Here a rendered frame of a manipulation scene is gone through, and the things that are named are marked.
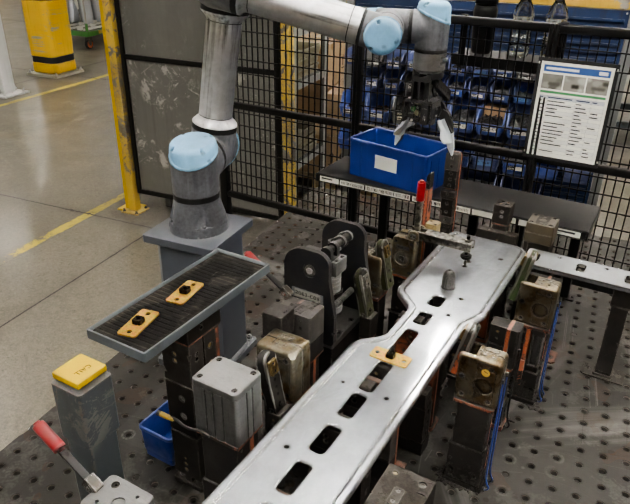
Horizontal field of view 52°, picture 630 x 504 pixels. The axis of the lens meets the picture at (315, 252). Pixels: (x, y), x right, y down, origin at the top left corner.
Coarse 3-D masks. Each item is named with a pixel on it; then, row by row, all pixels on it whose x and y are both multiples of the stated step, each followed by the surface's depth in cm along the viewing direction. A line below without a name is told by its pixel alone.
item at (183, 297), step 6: (186, 282) 127; (192, 282) 127; (198, 282) 127; (180, 288) 123; (186, 288) 123; (192, 288) 125; (198, 288) 125; (174, 294) 123; (180, 294) 123; (186, 294) 123; (192, 294) 123; (168, 300) 121; (174, 300) 121; (180, 300) 121; (186, 300) 121
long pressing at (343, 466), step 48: (480, 240) 182; (432, 288) 158; (480, 288) 158; (384, 336) 139; (432, 336) 140; (336, 384) 125; (384, 384) 125; (288, 432) 113; (384, 432) 114; (240, 480) 103; (336, 480) 103
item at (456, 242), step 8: (408, 232) 171; (424, 232) 172; (432, 232) 170; (440, 232) 170; (424, 240) 169; (432, 240) 168; (440, 240) 167; (448, 240) 166; (456, 240) 165; (464, 240) 165; (472, 240) 166; (456, 248) 166; (464, 248) 164; (464, 256) 166
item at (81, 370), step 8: (72, 360) 104; (80, 360) 104; (88, 360) 104; (64, 368) 103; (72, 368) 103; (80, 368) 103; (88, 368) 103; (96, 368) 103; (104, 368) 103; (56, 376) 101; (64, 376) 101; (72, 376) 101; (80, 376) 101; (88, 376) 101; (96, 376) 102; (72, 384) 100; (80, 384) 100
